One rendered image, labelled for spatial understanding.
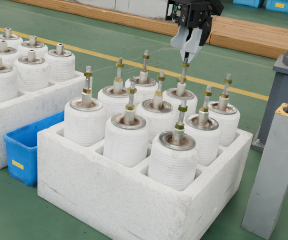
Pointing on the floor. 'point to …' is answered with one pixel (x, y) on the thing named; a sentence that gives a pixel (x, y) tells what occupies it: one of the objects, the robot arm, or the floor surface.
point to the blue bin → (27, 148)
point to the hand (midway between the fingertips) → (189, 56)
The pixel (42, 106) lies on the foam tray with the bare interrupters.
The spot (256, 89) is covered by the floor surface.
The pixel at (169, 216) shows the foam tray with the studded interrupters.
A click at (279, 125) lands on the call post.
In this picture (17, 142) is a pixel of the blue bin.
